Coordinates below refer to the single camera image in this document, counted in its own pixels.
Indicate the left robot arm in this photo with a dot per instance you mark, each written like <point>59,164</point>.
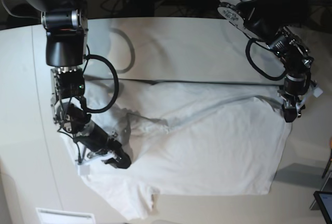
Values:
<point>267,22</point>

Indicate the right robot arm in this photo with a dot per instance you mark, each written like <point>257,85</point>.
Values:
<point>67,53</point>

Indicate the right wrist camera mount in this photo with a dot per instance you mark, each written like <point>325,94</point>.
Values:
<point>83,168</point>

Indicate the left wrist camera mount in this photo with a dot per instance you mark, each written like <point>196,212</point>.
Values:
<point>313,90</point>

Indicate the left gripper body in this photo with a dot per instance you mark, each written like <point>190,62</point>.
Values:
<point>295,93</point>

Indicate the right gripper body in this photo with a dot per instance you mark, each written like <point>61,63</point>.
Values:
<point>98,141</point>

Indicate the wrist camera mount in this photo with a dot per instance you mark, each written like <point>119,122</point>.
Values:
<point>83,168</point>
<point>313,90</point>

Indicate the white T-shirt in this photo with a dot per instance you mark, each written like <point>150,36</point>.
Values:
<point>189,139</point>

